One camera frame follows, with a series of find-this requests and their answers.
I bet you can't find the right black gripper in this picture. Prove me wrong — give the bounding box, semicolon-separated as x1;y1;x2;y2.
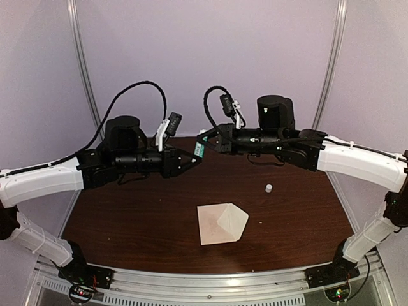
198;122;284;154

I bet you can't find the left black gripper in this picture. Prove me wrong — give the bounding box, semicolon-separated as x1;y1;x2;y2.
114;145;201;179

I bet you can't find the green white glue stick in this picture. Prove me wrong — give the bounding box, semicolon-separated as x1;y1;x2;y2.
194;129;207;158

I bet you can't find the white glue stick cap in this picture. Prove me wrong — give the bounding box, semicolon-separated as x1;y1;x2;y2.
265;184;273;193

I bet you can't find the beige envelope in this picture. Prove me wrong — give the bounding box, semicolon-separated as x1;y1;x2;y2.
197;203;249;245

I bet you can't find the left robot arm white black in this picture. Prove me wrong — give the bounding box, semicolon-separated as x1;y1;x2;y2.
1;113;202;283

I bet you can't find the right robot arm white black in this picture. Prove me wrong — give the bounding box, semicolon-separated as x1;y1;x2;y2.
197;94;407;282

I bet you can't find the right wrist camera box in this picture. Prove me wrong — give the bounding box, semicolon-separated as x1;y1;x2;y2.
219;94;246;129

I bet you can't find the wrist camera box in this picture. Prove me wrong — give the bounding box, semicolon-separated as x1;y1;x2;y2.
219;94;246;129
155;112;182;152

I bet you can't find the right black braided cable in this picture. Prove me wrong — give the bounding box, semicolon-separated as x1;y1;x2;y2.
203;85;230;128

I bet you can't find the black braided cable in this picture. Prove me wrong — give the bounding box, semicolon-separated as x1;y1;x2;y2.
47;81;169;166
203;85;230;128

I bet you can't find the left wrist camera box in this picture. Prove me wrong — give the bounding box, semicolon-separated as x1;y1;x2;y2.
155;112;182;152

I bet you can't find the left black braided cable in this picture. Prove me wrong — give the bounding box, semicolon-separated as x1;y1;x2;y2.
47;81;169;166

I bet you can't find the right aluminium frame post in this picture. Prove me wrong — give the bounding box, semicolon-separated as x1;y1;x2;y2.
312;0;347;129

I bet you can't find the aluminium frame post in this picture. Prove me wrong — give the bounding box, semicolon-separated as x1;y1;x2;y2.
66;0;101;128
312;0;347;129

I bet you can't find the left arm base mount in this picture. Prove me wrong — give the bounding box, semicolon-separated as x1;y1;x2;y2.
55;264;114;305

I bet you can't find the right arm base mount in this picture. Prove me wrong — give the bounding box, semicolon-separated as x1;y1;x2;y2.
305;263;360;304

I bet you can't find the left aluminium frame post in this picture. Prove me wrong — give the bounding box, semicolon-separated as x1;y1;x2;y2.
66;0;101;128

